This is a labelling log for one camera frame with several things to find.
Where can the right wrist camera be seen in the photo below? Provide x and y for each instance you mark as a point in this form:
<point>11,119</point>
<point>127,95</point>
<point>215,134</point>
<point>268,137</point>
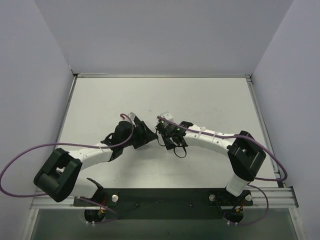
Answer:
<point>167,116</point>

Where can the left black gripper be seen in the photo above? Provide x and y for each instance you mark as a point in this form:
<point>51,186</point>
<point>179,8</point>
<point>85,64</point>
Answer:
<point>141,135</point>

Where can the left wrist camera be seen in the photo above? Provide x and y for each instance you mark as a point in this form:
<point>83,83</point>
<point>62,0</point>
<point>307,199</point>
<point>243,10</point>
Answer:
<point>131,117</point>

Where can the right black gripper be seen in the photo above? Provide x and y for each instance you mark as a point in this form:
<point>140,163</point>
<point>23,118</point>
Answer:
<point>170,139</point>

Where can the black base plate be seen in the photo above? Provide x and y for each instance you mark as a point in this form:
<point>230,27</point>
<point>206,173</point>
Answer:
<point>163,203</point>

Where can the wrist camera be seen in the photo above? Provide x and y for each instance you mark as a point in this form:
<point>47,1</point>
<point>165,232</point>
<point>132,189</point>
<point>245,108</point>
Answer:
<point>131,117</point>
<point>167,116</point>

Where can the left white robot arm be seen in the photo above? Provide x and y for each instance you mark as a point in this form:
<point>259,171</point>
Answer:
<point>59,176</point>

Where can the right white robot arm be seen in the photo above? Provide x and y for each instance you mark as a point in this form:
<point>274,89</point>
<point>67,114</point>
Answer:
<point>245,156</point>

